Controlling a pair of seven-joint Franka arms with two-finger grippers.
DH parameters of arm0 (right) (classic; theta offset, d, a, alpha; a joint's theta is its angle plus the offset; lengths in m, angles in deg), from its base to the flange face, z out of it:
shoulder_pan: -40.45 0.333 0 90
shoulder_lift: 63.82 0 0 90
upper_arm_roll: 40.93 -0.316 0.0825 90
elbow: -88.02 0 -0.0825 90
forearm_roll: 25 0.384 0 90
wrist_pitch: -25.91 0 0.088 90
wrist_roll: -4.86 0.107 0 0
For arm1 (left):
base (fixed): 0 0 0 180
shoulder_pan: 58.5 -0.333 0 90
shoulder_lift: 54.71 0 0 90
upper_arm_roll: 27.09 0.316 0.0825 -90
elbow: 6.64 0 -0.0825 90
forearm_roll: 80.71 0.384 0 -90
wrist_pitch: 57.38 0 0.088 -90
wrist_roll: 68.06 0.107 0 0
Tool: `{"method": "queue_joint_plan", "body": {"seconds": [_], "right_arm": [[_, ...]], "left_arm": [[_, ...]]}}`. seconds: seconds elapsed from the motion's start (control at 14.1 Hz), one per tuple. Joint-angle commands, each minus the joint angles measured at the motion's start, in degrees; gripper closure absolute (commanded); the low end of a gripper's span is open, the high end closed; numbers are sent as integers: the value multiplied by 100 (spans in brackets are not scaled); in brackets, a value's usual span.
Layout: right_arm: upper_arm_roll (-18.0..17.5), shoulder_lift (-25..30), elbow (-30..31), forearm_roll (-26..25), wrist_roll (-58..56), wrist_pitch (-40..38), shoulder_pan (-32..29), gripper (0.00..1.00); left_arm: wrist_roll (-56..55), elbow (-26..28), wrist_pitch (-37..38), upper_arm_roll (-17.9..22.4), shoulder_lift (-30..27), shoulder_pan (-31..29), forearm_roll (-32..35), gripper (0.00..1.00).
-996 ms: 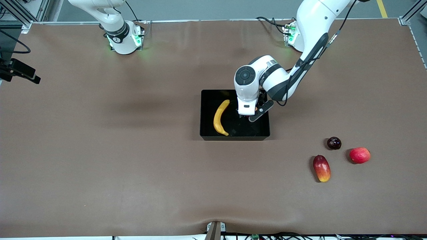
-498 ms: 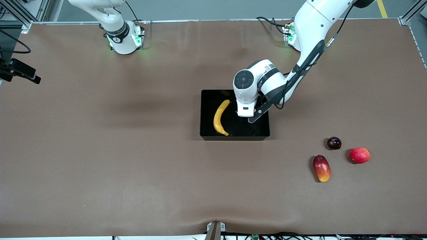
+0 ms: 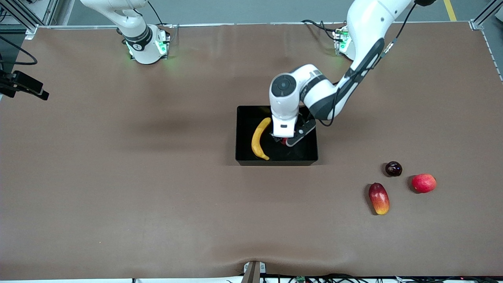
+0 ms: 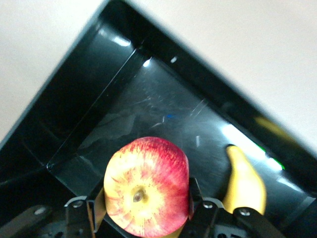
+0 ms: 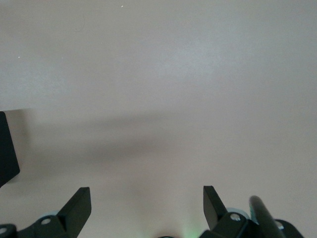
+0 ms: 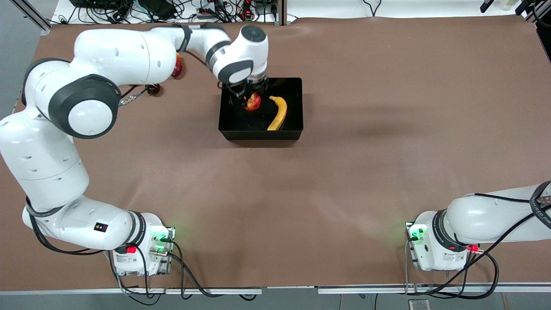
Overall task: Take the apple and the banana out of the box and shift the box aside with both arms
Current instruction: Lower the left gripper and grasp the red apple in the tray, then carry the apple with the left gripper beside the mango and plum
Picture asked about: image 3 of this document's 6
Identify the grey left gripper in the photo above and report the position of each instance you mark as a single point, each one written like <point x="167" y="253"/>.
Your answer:
<point x="276" y="139"/>

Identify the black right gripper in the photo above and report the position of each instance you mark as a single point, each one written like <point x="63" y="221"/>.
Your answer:
<point x="4" y="81"/>

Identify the yellow banana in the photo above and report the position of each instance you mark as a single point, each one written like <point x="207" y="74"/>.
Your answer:
<point x="257" y="141"/>

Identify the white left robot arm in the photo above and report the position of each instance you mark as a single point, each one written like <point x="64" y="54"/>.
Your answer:
<point x="365" y="23"/>

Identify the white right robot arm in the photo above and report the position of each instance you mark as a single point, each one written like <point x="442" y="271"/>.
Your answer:
<point x="143" y="47"/>

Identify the black plastic box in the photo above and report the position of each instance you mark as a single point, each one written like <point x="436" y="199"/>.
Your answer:
<point x="302" y="155"/>

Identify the dark purple plum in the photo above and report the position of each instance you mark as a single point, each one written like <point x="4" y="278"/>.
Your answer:
<point x="393" y="169"/>

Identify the red yellow mango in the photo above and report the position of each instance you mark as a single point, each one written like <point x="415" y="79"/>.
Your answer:
<point x="379" y="198"/>

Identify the round red peach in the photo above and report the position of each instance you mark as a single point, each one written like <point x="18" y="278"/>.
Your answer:
<point x="424" y="183"/>

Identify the brown table cover mat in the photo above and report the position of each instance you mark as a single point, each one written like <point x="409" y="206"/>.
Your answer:
<point x="118" y="196"/>

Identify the aluminium frame profile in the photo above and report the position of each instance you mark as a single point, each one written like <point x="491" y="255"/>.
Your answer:
<point x="15" y="11"/>
<point x="483" y="15"/>

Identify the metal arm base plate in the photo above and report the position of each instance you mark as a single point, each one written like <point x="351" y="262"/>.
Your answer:
<point x="163" y="37"/>
<point x="341" y="39"/>

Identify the aluminium table edge rail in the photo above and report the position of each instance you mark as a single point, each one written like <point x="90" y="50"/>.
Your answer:
<point x="255" y="23"/>

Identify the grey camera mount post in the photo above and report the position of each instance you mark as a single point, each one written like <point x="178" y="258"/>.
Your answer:
<point x="253" y="273"/>

